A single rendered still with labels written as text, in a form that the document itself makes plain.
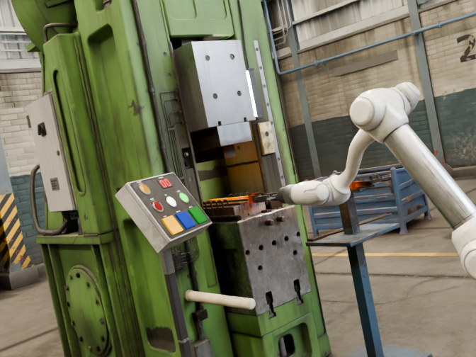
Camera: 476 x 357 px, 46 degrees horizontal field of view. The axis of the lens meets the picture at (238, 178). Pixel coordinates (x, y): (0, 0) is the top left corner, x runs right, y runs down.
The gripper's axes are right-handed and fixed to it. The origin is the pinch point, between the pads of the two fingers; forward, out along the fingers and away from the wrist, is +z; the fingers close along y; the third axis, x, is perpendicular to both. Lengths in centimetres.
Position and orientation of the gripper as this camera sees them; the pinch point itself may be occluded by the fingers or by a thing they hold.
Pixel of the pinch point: (258, 197)
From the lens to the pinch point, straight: 267.1
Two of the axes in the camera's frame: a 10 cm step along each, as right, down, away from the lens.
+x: -2.0, -9.8, -0.5
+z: -6.3, 0.9, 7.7
